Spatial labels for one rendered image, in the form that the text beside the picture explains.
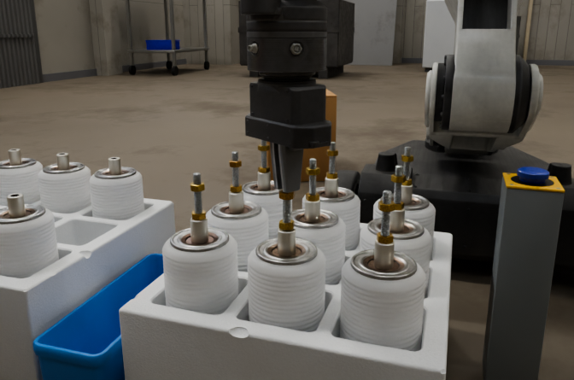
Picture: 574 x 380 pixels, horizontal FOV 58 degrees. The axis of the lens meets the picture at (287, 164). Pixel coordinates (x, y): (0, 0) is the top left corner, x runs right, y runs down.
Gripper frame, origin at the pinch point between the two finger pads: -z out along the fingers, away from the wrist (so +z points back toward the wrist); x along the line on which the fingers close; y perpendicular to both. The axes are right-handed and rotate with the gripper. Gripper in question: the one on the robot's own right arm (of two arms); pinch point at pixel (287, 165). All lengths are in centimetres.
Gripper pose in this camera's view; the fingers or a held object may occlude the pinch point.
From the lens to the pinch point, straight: 60.4
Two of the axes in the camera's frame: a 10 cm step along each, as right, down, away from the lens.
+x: -6.3, -2.0, 7.5
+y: -7.8, 1.6, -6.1
